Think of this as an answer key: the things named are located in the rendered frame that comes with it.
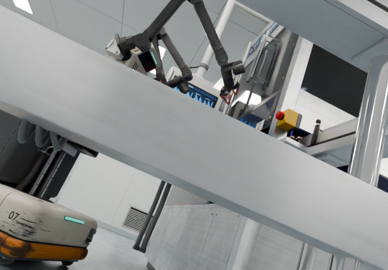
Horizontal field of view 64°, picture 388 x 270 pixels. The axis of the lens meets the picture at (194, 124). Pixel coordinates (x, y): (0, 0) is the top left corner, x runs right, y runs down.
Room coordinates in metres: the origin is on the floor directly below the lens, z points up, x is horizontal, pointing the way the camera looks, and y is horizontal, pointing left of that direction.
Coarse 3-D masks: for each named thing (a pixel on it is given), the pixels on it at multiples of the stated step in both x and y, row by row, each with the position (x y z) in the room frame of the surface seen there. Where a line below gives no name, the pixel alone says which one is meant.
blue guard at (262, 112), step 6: (270, 102) 1.44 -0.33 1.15; (258, 108) 1.58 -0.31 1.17; (264, 108) 1.49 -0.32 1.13; (270, 108) 1.41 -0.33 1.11; (252, 114) 1.64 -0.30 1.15; (258, 114) 1.55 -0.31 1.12; (264, 114) 1.46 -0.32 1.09; (240, 120) 1.83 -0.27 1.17; (246, 120) 1.72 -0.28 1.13; (252, 120) 1.61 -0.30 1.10; (258, 120) 1.52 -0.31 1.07; (264, 120) 1.44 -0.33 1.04; (252, 126) 1.58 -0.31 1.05; (264, 126) 1.41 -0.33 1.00
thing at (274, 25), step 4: (272, 24) 1.87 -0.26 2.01; (276, 24) 1.77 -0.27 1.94; (268, 28) 1.92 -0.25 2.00; (272, 28) 1.83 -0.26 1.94; (264, 32) 1.99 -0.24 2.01; (260, 36) 2.06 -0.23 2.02; (260, 40) 2.02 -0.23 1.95; (256, 44) 2.09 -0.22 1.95; (252, 52) 2.13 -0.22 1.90; (248, 56) 2.20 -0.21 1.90
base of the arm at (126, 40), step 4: (116, 36) 1.48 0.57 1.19; (128, 36) 1.50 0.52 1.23; (116, 40) 1.48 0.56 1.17; (120, 40) 1.50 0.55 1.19; (124, 40) 1.49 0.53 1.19; (128, 40) 1.49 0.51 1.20; (120, 44) 1.49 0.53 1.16; (124, 44) 1.50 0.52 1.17; (128, 44) 1.50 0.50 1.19; (132, 44) 1.50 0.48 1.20; (120, 48) 1.50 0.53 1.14; (124, 48) 1.51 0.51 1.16; (128, 48) 1.52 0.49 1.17; (132, 48) 1.54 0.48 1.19; (124, 52) 1.54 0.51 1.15; (124, 56) 1.57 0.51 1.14
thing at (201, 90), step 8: (168, 72) 2.30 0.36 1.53; (176, 72) 2.21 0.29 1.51; (192, 80) 2.23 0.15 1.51; (200, 80) 2.26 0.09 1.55; (176, 88) 2.21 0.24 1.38; (192, 88) 2.24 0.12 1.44; (200, 88) 2.25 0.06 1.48; (208, 88) 2.26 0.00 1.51; (192, 96) 2.24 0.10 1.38; (200, 96) 2.25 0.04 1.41; (208, 96) 2.27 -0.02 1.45; (216, 96) 2.28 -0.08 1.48; (208, 104) 2.27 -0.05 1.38; (216, 104) 2.29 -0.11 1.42
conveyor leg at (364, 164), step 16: (368, 48) 0.50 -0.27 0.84; (384, 48) 0.48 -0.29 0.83; (368, 64) 0.53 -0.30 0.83; (384, 64) 0.49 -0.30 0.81; (368, 80) 0.51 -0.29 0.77; (384, 80) 0.49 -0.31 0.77; (368, 96) 0.50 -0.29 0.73; (384, 96) 0.49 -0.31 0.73; (368, 112) 0.50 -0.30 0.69; (384, 112) 0.49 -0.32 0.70; (368, 128) 0.49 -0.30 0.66; (384, 128) 0.49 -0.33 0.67; (368, 144) 0.49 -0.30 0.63; (352, 160) 0.51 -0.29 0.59; (368, 160) 0.49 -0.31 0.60; (368, 176) 0.49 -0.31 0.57; (336, 256) 0.50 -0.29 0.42
